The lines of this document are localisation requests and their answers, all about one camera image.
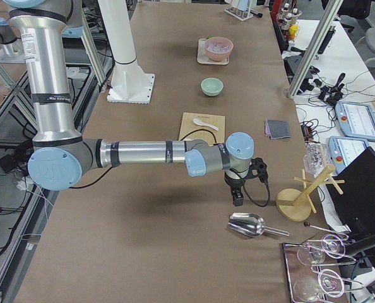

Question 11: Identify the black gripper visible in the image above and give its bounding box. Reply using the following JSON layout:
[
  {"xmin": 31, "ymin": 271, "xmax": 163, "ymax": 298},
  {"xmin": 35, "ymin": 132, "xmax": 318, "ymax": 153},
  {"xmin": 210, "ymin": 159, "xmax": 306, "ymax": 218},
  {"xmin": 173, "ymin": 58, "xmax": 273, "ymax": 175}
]
[{"xmin": 224, "ymin": 169, "xmax": 246, "ymax": 206}]

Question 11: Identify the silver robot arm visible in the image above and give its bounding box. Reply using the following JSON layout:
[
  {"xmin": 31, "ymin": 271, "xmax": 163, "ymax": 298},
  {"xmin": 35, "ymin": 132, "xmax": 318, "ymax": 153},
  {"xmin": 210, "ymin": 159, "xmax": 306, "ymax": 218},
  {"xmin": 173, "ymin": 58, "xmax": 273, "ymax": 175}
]
[{"xmin": 8, "ymin": 1, "xmax": 255, "ymax": 206}]

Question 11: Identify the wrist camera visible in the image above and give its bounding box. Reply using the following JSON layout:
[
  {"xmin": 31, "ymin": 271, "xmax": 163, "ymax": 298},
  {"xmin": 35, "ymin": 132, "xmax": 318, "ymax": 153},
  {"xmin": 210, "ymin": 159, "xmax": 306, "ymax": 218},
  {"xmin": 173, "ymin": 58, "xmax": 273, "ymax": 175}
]
[{"xmin": 250, "ymin": 157, "xmax": 268, "ymax": 184}]

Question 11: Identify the grey folded cloth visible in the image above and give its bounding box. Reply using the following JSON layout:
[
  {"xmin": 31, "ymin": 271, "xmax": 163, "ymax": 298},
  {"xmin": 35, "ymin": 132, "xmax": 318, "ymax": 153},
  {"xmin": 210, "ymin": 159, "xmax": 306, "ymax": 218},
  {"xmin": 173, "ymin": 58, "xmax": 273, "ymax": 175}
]
[{"xmin": 265, "ymin": 119, "xmax": 291, "ymax": 140}]

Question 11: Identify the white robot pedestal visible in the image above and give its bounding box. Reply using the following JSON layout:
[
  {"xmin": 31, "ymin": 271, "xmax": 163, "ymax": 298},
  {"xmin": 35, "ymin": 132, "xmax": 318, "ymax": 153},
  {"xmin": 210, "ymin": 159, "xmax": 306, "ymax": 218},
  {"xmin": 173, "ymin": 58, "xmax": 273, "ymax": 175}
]
[{"xmin": 98, "ymin": 0, "xmax": 155, "ymax": 104}]

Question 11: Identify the mint green bowl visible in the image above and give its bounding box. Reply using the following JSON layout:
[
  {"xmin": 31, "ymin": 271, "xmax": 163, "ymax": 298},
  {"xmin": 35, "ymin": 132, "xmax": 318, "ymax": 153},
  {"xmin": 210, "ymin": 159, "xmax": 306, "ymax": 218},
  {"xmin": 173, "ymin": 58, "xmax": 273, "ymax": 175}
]
[{"xmin": 200, "ymin": 78, "xmax": 223, "ymax": 97}]

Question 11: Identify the aluminium frame post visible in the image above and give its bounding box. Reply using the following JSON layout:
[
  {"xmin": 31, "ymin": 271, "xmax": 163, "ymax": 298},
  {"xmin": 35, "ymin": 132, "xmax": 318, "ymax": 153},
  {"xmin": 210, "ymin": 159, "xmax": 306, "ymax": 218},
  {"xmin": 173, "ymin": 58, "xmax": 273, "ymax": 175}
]
[{"xmin": 287, "ymin": 0, "xmax": 343, "ymax": 99}]

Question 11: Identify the pink bowl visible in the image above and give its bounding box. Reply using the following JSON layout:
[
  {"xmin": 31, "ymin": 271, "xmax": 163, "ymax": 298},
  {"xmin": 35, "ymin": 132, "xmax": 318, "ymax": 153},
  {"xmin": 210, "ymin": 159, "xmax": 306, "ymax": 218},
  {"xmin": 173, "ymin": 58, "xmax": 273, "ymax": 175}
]
[{"xmin": 205, "ymin": 37, "xmax": 234, "ymax": 61}]

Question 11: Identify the metal ice scoop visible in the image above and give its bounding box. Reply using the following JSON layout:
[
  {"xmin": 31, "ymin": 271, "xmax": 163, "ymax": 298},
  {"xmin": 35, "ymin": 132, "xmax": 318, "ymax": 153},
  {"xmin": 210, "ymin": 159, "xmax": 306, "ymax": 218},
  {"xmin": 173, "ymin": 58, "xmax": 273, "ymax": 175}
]
[{"xmin": 228, "ymin": 213, "xmax": 290, "ymax": 237}]

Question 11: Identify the wooden mug tree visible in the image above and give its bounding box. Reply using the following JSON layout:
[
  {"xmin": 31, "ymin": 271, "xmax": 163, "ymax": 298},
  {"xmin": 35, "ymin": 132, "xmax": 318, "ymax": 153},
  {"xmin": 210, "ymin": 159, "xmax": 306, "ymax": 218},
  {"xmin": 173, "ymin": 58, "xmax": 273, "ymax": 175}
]
[{"xmin": 276, "ymin": 164, "xmax": 345, "ymax": 222}]

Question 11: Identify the beige plastic tray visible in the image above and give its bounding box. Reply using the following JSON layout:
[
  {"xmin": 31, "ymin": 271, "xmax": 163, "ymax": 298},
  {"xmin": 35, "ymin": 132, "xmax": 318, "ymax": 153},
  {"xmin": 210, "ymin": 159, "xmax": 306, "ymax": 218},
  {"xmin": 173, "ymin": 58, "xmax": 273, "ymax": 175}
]
[{"xmin": 197, "ymin": 38, "xmax": 229, "ymax": 66}]

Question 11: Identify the pastel cup rack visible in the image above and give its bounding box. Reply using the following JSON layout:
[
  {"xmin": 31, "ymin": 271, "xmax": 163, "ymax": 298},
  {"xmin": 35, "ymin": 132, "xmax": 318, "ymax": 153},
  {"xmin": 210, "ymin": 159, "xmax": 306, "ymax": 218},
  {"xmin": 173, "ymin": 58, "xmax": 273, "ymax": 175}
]
[{"xmin": 224, "ymin": 0, "xmax": 263, "ymax": 21}]

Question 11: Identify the blue teach pendant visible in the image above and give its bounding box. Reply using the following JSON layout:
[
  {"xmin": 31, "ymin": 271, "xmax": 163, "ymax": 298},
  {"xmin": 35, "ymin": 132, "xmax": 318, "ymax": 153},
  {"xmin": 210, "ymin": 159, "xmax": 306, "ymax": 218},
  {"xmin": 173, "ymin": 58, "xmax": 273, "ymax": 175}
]
[
  {"xmin": 335, "ymin": 101, "xmax": 375, "ymax": 142},
  {"xmin": 328, "ymin": 136, "xmax": 369, "ymax": 174}
]

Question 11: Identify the black monitor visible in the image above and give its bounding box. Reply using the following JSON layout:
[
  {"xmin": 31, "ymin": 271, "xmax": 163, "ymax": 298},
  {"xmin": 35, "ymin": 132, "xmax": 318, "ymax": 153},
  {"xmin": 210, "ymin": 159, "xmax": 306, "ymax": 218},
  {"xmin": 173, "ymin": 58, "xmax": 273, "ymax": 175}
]
[{"xmin": 326, "ymin": 146, "xmax": 375, "ymax": 250}]

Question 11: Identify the white ceramic spoon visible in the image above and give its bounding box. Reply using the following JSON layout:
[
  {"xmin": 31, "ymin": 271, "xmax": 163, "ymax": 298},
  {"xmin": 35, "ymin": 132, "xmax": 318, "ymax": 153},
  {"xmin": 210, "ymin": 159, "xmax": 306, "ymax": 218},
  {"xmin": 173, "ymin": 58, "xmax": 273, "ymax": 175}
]
[{"xmin": 193, "ymin": 118, "xmax": 219, "ymax": 131}]

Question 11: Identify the clear ice cubes pile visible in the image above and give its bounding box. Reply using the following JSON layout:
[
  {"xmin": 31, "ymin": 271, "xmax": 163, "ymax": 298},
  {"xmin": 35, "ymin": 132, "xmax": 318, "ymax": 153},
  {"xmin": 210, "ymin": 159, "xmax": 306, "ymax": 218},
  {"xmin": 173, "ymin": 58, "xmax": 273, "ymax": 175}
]
[{"xmin": 206, "ymin": 42, "xmax": 232, "ymax": 54}]

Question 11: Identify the bamboo cutting board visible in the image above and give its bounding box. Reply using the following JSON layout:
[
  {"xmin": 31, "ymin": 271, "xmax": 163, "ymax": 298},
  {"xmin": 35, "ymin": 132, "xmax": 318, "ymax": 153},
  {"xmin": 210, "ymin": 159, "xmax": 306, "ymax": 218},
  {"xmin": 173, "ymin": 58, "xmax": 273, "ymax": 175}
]
[{"xmin": 179, "ymin": 112, "xmax": 225, "ymax": 145}]

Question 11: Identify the wire glass rack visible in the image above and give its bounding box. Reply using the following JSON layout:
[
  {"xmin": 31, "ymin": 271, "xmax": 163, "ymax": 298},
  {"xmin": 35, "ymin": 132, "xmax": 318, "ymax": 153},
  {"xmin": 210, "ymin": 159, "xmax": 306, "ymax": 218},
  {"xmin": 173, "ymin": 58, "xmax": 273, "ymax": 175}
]
[{"xmin": 282, "ymin": 234, "xmax": 364, "ymax": 302}]

